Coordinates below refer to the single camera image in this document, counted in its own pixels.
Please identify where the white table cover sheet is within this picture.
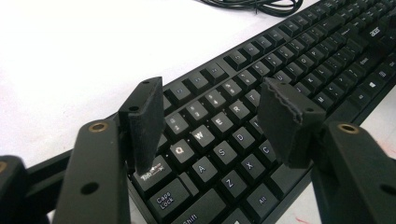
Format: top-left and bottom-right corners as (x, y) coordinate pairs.
(0, 0), (396, 224)

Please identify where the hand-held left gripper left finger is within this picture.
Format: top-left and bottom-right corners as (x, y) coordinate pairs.
(118, 76), (166, 177)

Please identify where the black keyboard usb cable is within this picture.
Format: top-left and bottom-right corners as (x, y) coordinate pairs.
(199, 0), (304, 19)

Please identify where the black computer keyboard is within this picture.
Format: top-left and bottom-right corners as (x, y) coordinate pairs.
(26, 0), (396, 224)

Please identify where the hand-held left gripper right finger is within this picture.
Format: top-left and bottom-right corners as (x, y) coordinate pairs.
(257, 77), (328, 170)

